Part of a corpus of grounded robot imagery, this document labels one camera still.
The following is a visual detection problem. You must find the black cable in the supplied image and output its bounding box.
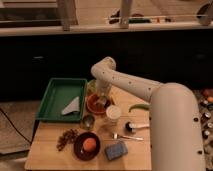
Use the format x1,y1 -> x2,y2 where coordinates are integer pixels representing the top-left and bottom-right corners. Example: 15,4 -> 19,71
0,108 -> 33,145

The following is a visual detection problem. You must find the dark brown plate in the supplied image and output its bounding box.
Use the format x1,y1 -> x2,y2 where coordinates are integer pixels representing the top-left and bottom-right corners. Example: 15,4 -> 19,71
73,132 -> 100,161

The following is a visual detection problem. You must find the brown grape bunch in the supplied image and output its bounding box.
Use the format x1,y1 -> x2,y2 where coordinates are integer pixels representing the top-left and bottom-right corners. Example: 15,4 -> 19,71
56,129 -> 78,151

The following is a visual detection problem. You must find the blue sponge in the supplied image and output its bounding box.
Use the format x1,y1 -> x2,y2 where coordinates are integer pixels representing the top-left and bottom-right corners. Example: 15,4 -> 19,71
105,141 -> 128,161

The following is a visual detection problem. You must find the metal spoon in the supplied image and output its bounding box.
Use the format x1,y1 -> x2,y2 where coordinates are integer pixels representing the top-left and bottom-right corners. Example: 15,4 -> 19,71
112,133 -> 144,141

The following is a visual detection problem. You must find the grey folded cloth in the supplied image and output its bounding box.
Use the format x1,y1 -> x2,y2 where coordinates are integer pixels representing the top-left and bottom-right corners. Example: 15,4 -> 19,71
61,97 -> 80,115

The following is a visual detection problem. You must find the green plastic tray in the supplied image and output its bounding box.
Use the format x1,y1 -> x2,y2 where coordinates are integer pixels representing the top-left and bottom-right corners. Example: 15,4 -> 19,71
36,78 -> 87,123

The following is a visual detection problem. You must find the white plastic cup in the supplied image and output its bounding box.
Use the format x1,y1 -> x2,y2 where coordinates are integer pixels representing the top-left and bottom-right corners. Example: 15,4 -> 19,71
106,105 -> 122,124

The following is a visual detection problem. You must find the orange fruit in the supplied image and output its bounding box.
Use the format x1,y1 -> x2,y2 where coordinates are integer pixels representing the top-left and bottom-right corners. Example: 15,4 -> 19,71
83,138 -> 97,152

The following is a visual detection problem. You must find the red bowl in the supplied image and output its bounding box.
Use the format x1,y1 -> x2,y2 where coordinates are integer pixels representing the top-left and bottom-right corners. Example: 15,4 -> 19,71
86,93 -> 111,115

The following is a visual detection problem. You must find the small metal cup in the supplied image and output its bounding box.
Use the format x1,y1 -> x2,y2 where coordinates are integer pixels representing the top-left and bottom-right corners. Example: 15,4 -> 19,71
82,115 -> 95,130

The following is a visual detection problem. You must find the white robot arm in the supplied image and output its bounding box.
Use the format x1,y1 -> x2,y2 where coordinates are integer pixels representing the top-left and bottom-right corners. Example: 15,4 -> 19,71
91,57 -> 206,171

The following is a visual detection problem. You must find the green chili pepper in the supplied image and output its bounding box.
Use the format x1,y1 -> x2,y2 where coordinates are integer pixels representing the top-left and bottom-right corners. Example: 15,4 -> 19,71
129,104 -> 149,112

